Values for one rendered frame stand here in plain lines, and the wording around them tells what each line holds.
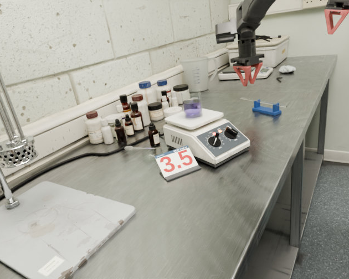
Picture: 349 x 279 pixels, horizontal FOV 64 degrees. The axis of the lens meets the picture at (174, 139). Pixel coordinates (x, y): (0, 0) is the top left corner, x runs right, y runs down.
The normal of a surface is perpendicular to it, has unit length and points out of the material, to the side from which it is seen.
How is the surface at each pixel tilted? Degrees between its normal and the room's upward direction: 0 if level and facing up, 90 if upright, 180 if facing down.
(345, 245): 0
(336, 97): 90
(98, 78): 90
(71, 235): 0
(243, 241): 0
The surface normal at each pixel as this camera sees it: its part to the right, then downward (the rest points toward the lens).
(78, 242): -0.14, -0.91
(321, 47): -0.52, 0.40
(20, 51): 0.84, 0.09
